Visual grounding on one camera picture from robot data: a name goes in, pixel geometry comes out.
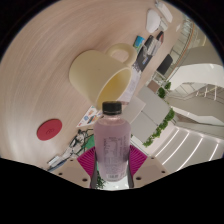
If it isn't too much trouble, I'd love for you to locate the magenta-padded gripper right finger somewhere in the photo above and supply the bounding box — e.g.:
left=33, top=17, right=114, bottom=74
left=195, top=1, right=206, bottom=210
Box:
left=127, top=144, right=169, bottom=186

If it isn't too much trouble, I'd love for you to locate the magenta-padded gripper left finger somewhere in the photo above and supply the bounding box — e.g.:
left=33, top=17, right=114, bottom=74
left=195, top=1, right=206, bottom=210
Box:
left=53, top=148, right=98, bottom=188

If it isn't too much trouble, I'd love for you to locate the purple drink bottle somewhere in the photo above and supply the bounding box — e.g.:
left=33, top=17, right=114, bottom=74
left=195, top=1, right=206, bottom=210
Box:
left=93, top=100, right=133, bottom=183

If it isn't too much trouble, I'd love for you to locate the long white sachet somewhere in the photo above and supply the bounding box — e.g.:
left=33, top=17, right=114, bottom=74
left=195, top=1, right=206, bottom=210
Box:
left=46, top=153, right=69, bottom=172

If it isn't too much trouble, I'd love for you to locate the colourful sticker sheet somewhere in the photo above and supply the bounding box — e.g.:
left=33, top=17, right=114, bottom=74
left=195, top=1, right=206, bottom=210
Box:
left=76, top=105, right=104, bottom=128

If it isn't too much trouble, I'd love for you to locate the flat round red coaster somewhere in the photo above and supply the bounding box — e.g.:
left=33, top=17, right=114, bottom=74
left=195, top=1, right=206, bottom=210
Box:
left=36, top=118, right=63, bottom=142

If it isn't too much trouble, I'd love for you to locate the white cabinet topped with plants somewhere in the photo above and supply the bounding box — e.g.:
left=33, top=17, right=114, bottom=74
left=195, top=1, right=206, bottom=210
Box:
left=121, top=85, right=176, bottom=148

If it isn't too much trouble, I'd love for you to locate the planter box with green plants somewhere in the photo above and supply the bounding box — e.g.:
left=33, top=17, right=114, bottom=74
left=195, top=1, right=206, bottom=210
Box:
left=156, top=81, right=173, bottom=99

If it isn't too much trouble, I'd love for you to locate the pale yellow mug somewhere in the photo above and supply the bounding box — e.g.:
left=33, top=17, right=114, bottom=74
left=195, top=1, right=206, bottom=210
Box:
left=68, top=42, right=138, bottom=109

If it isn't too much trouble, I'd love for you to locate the black office chair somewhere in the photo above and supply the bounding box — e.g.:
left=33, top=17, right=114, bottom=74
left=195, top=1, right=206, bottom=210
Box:
left=156, top=54, right=174, bottom=77

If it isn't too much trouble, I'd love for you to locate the teal marker pen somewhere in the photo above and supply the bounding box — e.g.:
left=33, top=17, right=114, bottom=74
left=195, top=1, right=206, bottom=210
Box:
left=133, top=34, right=146, bottom=50

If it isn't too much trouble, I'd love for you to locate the red and black phone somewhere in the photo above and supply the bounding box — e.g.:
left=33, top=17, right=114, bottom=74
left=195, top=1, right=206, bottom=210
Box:
left=156, top=30, right=165, bottom=43

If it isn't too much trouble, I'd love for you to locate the white computer mouse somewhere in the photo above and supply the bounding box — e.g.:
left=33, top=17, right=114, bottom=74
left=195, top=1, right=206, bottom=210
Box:
left=145, top=8, right=162, bottom=34

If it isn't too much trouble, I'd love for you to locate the tangle of black cables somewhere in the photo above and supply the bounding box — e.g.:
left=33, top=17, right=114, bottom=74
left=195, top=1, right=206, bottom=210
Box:
left=68, top=128, right=96, bottom=158

